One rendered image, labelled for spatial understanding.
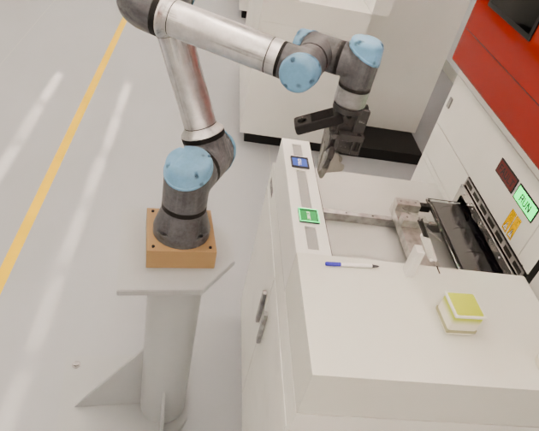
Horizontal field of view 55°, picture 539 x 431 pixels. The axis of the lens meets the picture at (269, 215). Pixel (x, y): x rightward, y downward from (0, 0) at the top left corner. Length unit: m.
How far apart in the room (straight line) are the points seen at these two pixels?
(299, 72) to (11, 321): 1.70
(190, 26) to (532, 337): 1.04
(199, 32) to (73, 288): 1.59
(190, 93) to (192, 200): 0.26
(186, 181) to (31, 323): 1.27
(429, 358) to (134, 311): 1.47
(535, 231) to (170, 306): 1.01
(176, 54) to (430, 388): 0.94
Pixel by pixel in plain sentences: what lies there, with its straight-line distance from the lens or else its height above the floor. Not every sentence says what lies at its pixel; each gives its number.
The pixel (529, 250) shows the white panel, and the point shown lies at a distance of 1.55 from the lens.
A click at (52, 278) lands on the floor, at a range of 2.51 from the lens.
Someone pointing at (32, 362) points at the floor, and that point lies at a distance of 2.25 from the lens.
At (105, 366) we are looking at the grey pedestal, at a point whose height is 0.01.
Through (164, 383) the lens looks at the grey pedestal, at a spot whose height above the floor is 0.27.
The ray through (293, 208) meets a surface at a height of 0.96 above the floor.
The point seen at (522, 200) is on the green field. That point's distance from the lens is 1.59.
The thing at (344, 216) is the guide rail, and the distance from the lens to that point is 1.66.
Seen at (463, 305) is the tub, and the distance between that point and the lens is 1.25.
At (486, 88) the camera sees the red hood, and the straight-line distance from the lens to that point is 1.76.
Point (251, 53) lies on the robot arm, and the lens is 1.09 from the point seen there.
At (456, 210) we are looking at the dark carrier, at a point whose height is 0.90.
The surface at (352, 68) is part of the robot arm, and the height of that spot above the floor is 1.40.
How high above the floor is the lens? 1.82
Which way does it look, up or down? 38 degrees down
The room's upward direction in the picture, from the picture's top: 14 degrees clockwise
